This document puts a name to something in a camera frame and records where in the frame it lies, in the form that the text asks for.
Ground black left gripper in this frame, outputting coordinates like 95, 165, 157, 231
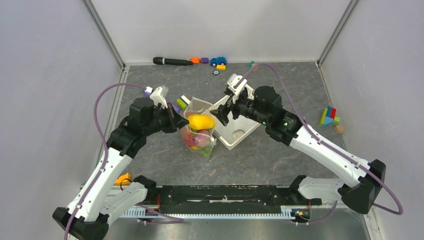
143, 102, 190, 136

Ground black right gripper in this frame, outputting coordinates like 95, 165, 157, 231
210, 88, 269, 126

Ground clear zip top bag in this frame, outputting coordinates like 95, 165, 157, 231
176, 95, 216, 158

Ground purple toy onion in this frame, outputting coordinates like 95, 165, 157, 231
194, 129, 211, 148

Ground green toy grapes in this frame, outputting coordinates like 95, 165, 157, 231
194, 146, 213, 158

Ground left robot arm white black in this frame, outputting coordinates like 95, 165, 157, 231
52, 97, 189, 240

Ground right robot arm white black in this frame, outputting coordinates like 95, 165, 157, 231
210, 86, 386, 214

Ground purple toy microphone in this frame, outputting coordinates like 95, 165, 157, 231
143, 90, 181, 114

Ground white perforated plastic basket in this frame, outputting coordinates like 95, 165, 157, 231
205, 95, 261, 151

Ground white toy garlic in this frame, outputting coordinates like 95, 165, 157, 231
232, 129, 245, 141

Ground yellow toy brick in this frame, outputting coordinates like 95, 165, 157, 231
216, 64, 227, 71

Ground green blue white brick stack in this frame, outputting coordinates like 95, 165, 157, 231
176, 95, 191, 111

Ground blue toy car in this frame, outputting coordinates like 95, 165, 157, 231
209, 56, 227, 67

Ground purple toy block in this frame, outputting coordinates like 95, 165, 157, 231
200, 57, 209, 64

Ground orange toy piece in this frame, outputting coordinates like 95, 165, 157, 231
190, 57, 202, 64

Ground black microphone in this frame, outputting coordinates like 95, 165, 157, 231
152, 56, 194, 66

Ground multicolour block stack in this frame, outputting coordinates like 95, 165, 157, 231
318, 106, 340, 127

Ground light wooden cube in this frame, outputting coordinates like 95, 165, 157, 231
334, 124, 345, 134

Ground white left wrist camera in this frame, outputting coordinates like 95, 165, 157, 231
144, 85, 169, 109

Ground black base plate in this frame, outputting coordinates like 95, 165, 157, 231
141, 185, 322, 215

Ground white slotted cable duct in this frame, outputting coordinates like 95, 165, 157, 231
119, 206, 295, 220

